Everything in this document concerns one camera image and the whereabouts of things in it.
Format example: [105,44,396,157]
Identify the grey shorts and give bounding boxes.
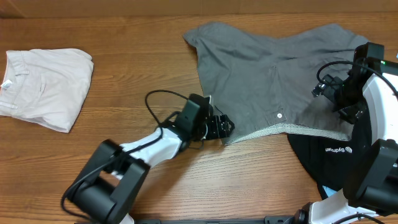
[184,22,367,145]

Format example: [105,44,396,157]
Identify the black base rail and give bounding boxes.
[134,215,294,224]

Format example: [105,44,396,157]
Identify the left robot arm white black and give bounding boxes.
[60,93,235,223]

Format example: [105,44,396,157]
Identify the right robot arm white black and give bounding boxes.
[288,57,397,223]

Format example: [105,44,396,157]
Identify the folded beige shorts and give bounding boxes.
[1,49,94,133]

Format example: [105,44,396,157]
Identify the light blue garment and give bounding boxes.
[321,185,336,197]

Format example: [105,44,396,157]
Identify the black t-shirt with logo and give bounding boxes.
[287,112,372,199]

